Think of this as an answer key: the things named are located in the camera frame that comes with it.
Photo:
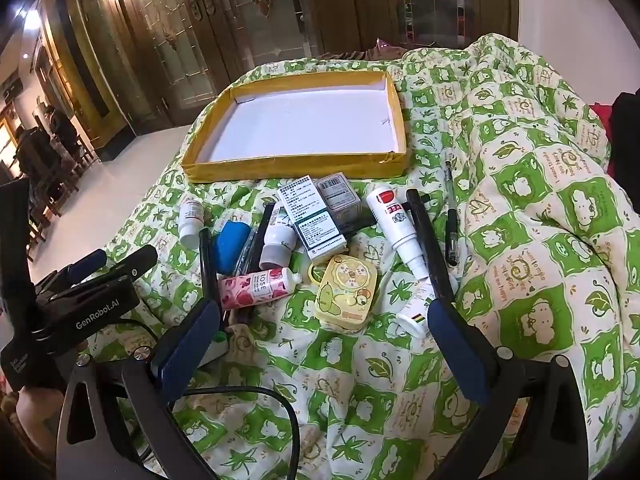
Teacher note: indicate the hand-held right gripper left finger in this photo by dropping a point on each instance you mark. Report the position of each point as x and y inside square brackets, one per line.
[190, 342]

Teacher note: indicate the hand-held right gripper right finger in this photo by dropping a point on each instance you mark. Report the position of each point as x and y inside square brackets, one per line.
[457, 347]

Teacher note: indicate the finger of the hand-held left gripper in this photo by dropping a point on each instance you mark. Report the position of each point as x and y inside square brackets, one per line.
[132, 264]
[85, 266]

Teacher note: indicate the small white bottle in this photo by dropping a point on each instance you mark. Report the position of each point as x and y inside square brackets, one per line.
[191, 222]

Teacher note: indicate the pink rose tube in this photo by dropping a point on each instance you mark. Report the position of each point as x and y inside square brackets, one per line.
[255, 287]

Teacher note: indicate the yellow cartoon case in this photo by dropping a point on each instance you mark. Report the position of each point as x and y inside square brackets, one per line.
[345, 295]

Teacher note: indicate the white bottle green label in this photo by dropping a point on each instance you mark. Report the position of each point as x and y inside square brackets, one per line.
[277, 240]

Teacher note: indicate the dark marker pen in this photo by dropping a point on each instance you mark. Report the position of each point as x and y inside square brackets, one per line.
[265, 230]

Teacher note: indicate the white spray bottle red label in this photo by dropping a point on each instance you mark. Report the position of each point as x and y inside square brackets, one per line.
[395, 225]

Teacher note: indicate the dark blue small item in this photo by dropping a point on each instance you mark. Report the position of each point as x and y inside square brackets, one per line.
[310, 215]

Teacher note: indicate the grey box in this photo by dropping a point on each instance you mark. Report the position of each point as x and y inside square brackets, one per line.
[340, 192]

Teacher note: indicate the yellow cardboard tray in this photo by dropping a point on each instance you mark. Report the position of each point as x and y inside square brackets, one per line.
[300, 125]

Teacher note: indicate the person's left hand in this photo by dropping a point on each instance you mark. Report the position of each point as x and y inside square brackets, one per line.
[35, 412]

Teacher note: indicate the white striped tube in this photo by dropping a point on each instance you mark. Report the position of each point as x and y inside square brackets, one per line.
[412, 315]

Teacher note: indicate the black slim pen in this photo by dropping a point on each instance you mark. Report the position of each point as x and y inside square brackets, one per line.
[206, 265]

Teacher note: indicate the blue case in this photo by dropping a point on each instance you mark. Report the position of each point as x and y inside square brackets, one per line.
[230, 245]

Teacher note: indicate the translucent ballpoint pen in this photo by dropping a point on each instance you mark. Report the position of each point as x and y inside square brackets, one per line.
[246, 255]

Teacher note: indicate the dark wooden chair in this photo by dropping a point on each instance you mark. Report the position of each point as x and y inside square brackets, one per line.
[62, 130]
[35, 170]

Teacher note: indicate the thin black pen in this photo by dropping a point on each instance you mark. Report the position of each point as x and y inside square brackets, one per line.
[451, 225]

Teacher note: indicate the green patterned blanket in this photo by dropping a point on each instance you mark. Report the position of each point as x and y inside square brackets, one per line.
[525, 210]

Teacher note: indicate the wooden glass door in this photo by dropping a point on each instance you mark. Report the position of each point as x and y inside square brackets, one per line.
[200, 35]

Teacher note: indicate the dark cloth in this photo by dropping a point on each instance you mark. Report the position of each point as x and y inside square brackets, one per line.
[625, 135]

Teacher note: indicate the red cloth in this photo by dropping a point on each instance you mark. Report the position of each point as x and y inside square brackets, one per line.
[599, 115]

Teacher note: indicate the brown cloth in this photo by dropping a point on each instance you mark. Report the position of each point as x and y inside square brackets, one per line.
[360, 55]

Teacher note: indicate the pink packet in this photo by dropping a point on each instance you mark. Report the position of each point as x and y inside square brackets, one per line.
[384, 43]

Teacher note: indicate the wooden glass cabinet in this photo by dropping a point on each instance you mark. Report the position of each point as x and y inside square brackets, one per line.
[400, 0]

